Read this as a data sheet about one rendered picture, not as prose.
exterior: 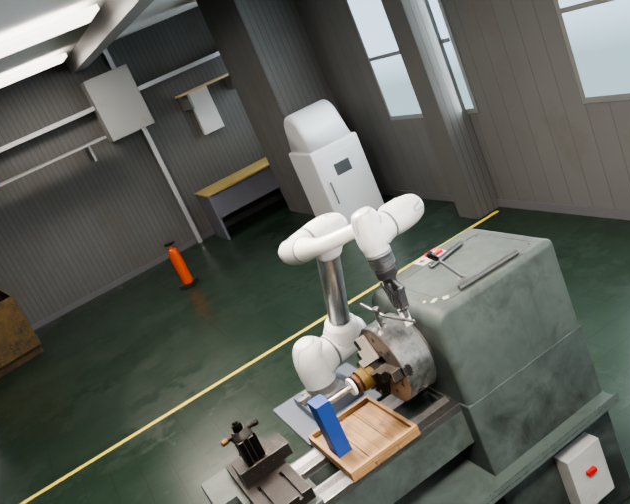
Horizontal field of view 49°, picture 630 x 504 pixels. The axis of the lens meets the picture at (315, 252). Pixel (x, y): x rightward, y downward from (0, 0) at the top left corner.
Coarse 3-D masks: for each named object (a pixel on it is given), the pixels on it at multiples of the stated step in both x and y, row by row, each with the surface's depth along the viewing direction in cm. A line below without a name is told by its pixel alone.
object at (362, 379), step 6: (360, 366) 255; (354, 372) 254; (360, 372) 252; (366, 372) 251; (354, 378) 251; (360, 378) 251; (366, 378) 251; (360, 384) 250; (366, 384) 251; (372, 384) 252; (360, 390) 251; (366, 390) 252
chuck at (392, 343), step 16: (384, 320) 255; (368, 336) 257; (384, 336) 248; (400, 336) 247; (384, 352) 251; (400, 352) 244; (416, 352) 246; (416, 368) 245; (400, 384) 253; (416, 384) 247
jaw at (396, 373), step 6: (384, 366) 252; (390, 366) 250; (396, 366) 248; (408, 366) 245; (372, 372) 252; (378, 372) 250; (384, 372) 248; (390, 372) 245; (396, 372) 245; (402, 372) 246; (408, 372) 245; (372, 378) 251; (378, 378) 250; (384, 378) 248; (390, 378) 247; (396, 378) 245
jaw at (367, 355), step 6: (354, 342) 261; (360, 342) 259; (366, 342) 259; (360, 348) 258; (366, 348) 258; (372, 348) 258; (360, 354) 257; (366, 354) 257; (372, 354) 257; (360, 360) 256; (366, 360) 256; (372, 360) 256; (366, 366) 256
